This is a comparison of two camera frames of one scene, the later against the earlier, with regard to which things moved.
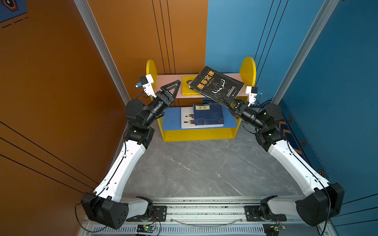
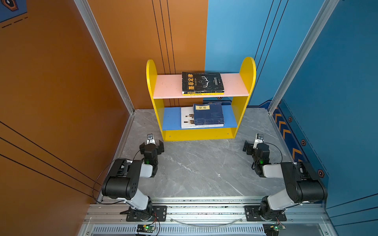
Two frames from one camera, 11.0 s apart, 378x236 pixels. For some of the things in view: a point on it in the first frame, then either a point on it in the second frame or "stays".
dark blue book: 206,122 stays
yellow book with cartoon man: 186,90 -> 203,93
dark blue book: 207,124 stays
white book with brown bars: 188,120 stays
